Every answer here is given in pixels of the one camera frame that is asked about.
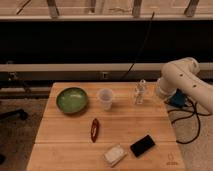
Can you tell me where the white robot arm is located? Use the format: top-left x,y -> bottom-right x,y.
155,57 -> 213,114

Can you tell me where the clear glass bottle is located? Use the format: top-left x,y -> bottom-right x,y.
134,79 -> 147,105

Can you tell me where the translucent plastic cup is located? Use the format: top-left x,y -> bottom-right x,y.
97,88 -> 114,111

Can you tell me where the green ceramic bowl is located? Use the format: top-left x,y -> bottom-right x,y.
56,87 -> 89,114

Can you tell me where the white rectangular box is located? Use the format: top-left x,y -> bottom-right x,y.
103,144 -> 127,167

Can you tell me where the black smartphone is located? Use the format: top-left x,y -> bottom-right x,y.
130,135 -> 155,157

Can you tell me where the black office chair base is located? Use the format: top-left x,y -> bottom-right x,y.
0,109 -> 28,120

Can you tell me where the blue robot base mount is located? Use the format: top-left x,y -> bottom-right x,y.
169,90 -> 186,108

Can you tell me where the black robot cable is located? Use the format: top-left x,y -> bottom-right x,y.
166,96 -> 213,145

